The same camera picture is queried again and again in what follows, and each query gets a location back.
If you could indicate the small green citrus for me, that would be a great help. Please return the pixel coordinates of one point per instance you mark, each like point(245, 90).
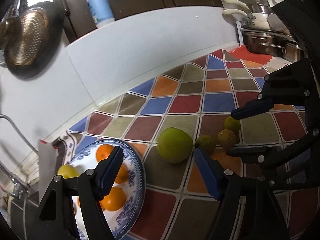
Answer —
point(207, 144)

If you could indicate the orange on plate front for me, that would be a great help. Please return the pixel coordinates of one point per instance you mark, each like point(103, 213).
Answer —
point(115, 200)

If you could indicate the orange on plate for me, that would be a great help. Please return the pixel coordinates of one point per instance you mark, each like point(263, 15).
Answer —
point(123, 175)
point(115, 200)
point(103, 152)

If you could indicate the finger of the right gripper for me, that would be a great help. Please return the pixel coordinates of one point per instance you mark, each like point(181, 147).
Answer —
point(251, 108)
point(270, 160)

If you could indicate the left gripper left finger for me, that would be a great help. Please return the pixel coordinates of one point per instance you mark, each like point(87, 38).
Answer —
point(92, 186)

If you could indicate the orange on plate top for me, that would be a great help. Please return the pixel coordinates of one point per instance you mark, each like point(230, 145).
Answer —
point(103, 152)

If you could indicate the brownish green citrus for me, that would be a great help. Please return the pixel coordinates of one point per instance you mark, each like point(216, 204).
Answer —
point(226, 138)

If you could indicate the cream handled pot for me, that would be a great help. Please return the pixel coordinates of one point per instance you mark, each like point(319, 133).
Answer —
point(256, 13)

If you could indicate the black frying pan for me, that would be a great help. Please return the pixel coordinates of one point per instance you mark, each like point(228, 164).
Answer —
point(30, 40)

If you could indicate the blue white soap bottle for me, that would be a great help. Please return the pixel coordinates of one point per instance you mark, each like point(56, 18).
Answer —
point(101, 12)

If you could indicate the green persimmon with calyx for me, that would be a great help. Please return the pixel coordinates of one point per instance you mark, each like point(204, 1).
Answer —
point(232, 124)

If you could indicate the blue white porcelain plate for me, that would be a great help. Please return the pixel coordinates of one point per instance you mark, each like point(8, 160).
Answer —
point(122, 220)

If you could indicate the large green apple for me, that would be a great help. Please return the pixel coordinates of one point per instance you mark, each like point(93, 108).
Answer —
point(174, 145)

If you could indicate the orange on plate left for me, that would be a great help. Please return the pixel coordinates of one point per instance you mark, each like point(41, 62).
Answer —
point(123, 175)

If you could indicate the colourful diamond pattern mat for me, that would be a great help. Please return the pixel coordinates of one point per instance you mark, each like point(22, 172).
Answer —
point(195, 97)

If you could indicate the yellow apple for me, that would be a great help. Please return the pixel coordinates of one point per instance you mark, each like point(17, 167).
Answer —
point(68, 171)

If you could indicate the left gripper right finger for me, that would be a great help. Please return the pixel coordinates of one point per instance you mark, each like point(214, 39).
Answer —
point(220, 186)

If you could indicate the steel pot stack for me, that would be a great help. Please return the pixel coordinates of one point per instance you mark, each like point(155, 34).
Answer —
point(273, 45)

